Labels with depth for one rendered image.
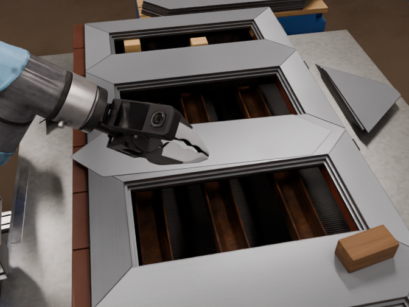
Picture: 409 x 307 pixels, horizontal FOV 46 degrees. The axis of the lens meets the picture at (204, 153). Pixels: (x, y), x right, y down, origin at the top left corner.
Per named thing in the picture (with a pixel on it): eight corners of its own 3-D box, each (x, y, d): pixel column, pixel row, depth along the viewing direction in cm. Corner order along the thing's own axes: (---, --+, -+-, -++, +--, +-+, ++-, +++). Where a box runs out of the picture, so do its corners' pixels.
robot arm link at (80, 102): (78, 66, 67) (58, 120, 65) (107, 80, 69) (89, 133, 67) (61, 77, 73) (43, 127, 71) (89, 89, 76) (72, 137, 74)
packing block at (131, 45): (140, 46, 187) (139, 37, 185) (141, 53, 184) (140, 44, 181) (124, 48, 186) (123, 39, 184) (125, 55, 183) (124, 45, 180)
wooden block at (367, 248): (378, 237, 113) (383, 223, 109) (394, 257, 109) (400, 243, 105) (333, 253, 109) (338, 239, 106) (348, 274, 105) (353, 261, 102)
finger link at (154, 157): (182, 145, 79) (137, 125, 75) (188, 144, 77) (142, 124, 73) (174, 172, 78) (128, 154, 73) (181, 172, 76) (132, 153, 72)
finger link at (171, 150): (193, 158, 85) (148, 139, 80) (212, 156, 80) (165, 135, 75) (188, 174, 84) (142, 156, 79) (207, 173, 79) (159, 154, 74)
